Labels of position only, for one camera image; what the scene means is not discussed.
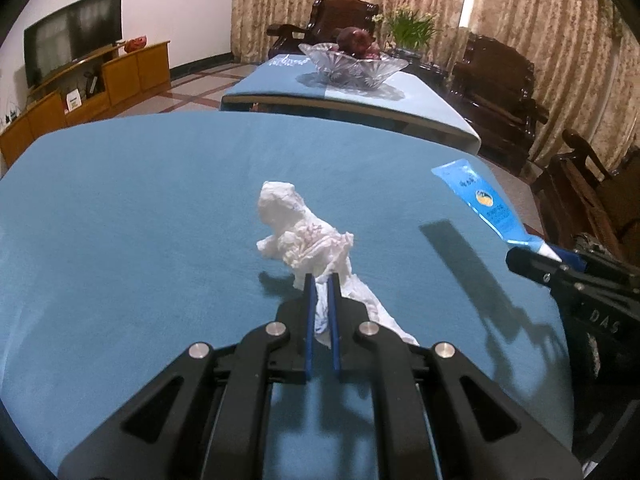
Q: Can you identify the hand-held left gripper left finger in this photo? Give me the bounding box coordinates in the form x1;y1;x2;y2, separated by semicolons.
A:
57;273;317;480

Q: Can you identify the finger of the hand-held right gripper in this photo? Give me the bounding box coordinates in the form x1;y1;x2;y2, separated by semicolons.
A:
547;244;631;277
505;248;592;292

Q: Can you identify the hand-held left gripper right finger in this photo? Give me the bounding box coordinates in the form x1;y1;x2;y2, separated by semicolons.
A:
327;273;584;480

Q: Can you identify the blue tube with white cap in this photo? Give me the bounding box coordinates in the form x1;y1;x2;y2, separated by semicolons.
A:
431;159;563;261

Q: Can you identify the large white tissue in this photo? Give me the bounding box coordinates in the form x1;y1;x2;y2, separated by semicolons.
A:
256;180;421;351

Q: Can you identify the dark wooden sofa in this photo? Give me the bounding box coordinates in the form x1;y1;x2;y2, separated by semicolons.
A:
530;128;640;261

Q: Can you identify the dark carved wooden armchair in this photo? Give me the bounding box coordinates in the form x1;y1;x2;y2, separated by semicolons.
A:
266;0;382;58
446;30;550;177

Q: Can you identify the two-tone blue tablecloth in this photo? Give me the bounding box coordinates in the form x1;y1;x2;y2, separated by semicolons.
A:
220;52;481;153

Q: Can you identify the dark wooden side table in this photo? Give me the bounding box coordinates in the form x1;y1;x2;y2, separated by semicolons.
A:
390;50;452;92

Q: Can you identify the beige patterned curtain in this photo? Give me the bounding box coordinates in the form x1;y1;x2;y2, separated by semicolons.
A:
231;0;640;171

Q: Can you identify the glass fruit bowl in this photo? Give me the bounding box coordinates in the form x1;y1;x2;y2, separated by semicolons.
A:
298;42;410;90

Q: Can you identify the green potted plant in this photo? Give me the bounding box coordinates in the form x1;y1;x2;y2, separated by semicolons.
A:
384;6;439;59

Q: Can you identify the large red apple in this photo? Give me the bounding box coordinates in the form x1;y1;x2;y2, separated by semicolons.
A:
336;26;376;56

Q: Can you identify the wooden television cabinet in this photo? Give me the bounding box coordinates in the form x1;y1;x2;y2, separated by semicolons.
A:
0;40;172;168

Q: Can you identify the flat screen television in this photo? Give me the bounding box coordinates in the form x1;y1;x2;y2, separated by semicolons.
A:
24;0;123;88

